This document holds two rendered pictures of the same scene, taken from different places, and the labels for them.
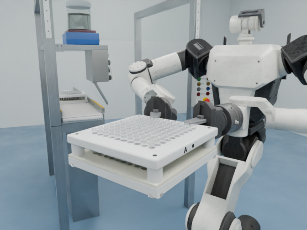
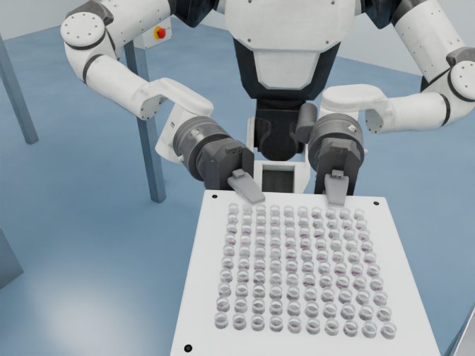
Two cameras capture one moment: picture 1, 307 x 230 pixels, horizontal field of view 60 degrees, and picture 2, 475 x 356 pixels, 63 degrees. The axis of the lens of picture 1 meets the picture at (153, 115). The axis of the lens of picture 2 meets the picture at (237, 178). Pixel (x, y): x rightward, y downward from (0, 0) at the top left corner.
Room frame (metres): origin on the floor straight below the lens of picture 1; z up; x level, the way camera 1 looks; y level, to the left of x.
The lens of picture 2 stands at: (0.38, 0.23, 1.38)
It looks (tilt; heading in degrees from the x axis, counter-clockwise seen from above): 38 degrees down; 327
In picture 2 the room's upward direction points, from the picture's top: straight up
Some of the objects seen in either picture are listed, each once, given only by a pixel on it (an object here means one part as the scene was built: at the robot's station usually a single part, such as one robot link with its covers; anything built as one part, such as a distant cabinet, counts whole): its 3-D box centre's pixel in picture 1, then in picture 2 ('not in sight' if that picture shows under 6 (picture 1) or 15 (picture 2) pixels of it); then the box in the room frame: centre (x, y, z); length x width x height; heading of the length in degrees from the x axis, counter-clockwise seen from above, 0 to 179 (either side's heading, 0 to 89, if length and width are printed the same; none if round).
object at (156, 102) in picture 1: (156, 114); (217, 164); (0.80, -0.01, 1.03); 0.12 x 0.10 x 0.13; 175
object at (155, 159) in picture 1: (145, 134); (298, 268); (0.58, 0.02, 1.03); 0.25 x 0.24 x 0.02; 53
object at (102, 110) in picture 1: (84, 96); not in sight; (2.33, 0.61, 0.85); 1.32 x 0.02 x 0.03; 25
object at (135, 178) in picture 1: (145, 154); not in sight; (0.58, 0.02, 0.99); 0.24 x 0.24 x 0.02; 53
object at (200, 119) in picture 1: (194, 120); (336, 188); (0.65, -0.10, 1.05); 0.06 x 0.03 x 0.02; 135
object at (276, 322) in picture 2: (112, 149); (273, 341); (0.53, 0.09, 1.02); 0.01 x 0.01 x 0.07
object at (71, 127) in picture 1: (69, 106); not in sight; (2.28, 0.73, 0.77); 1.30 x 0.29 x 0.10; 25
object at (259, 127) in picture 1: (245, 136); (278, 111); (1.15, -0.42, 0.85); 0.28 x 0.13 x 0.18; 143
